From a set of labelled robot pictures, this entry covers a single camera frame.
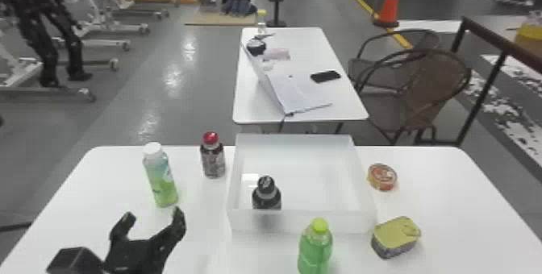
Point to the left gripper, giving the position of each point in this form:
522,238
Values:
131,258

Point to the green bottle with white cap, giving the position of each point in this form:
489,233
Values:
160,176

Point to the dark bottle with red cap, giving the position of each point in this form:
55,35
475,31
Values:
213,157

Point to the black bottle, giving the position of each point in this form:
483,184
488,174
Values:
266,195

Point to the clear box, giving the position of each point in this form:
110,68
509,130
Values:
301,218

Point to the white laptop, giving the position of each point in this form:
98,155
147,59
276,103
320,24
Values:
292,91

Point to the black round case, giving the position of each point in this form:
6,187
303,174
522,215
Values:
256,47

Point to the white side table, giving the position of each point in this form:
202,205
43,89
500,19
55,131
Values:
296,55

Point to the black phone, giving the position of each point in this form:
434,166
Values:
325,76

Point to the clear bottle with yellow cap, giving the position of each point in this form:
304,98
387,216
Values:
261,24

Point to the red can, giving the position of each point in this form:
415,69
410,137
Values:
382,177

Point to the yellow can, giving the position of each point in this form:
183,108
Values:
395,236

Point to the brown metal chair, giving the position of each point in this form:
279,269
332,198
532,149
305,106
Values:
423,93
381,64

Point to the orange cone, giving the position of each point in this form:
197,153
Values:
390,0

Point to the dark side table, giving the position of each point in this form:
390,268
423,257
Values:
499,38

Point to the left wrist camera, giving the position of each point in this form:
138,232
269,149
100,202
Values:
74,261

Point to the black post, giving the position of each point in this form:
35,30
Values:
276,0

